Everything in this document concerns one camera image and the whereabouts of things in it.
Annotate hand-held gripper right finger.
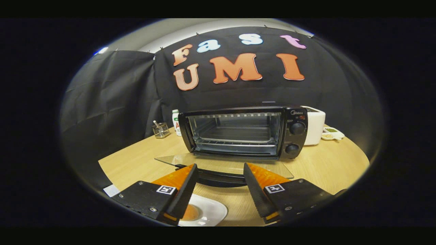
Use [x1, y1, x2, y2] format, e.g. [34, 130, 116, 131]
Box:
[243, 162, 348, 225]

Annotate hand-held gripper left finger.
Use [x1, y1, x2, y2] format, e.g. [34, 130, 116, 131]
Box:
[112, 163, 200, 226]

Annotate round bread bun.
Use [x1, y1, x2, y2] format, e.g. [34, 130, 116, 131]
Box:
[182, 204, 200, 221]

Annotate black toaster oven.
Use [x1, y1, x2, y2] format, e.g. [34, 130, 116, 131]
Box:
[154, 105, 309, 188]

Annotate white toaster appliance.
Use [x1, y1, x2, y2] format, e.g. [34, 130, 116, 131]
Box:
[301, 106, 326, 146]

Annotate white plate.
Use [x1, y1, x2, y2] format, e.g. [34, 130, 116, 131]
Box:
[177, 193, 228, 227]

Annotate white bottle with green label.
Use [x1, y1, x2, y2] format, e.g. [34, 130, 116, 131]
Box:
[172, 109, 182, 136]

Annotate white paper card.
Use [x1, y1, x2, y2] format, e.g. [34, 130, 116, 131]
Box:
[103, 185, 120, 198]

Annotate white divided condiment dish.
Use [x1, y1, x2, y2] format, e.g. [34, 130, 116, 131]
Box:
[321, 127, 345, 141]

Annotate black backdrop cloth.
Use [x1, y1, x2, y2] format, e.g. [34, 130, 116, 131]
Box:
[60, 27, 385, 191]

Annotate wire mesh utensil holder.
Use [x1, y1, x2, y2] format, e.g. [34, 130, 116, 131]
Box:
[152, 120, 171, 139]

